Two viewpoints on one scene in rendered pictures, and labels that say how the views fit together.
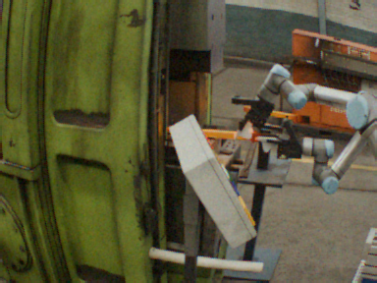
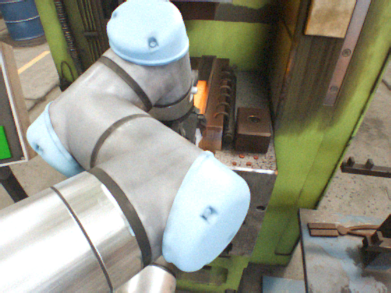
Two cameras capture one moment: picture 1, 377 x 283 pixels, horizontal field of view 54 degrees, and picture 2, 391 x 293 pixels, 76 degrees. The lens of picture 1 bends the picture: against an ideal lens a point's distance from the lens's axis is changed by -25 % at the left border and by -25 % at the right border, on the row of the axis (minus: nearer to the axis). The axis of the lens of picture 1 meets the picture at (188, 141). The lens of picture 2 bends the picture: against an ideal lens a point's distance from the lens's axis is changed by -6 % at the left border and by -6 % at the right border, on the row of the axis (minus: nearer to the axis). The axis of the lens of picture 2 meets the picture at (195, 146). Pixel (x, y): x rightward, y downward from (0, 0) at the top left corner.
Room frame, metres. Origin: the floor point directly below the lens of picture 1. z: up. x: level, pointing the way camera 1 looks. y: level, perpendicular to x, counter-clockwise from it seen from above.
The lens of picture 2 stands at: (1.73, -0.63, 1.38)
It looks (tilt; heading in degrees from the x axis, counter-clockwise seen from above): 41 degrees down; 81
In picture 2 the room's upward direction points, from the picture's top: straight up
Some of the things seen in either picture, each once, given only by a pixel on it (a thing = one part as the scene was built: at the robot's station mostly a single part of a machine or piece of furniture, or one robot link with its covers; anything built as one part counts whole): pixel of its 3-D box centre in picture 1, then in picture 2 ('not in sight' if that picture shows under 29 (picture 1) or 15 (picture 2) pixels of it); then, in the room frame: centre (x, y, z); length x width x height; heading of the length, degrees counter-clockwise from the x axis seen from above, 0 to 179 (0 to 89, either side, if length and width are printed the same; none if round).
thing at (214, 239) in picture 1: (165, 196); (209, 154); (1.89, 0.09, 0.69); 0.56 x 0.38 x 0.45; 73
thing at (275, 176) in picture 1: (262, 168); (371, 260); (2.27, -0.39, 0.67); 0.40 x 0.30 x 0.02; 161
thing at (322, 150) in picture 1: (322, 149); not in sight; (1.66, -0.56, 1.00); 0.11 x 0.08 x 0.09; 73
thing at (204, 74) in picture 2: not in sight; (202, 83); (1.85, 0.09, 0.99); 0.42 x 0.05 x 0.01; 73
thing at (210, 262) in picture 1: (208, 262); not in sight; (1.41, -0.09, 0.62); 0.44 x 0.05 x 0.05; 73
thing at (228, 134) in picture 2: not in sight; (230, 102); (1.93, 0.03, 0.95); 0.34 x 0.03 x 0.03; 73
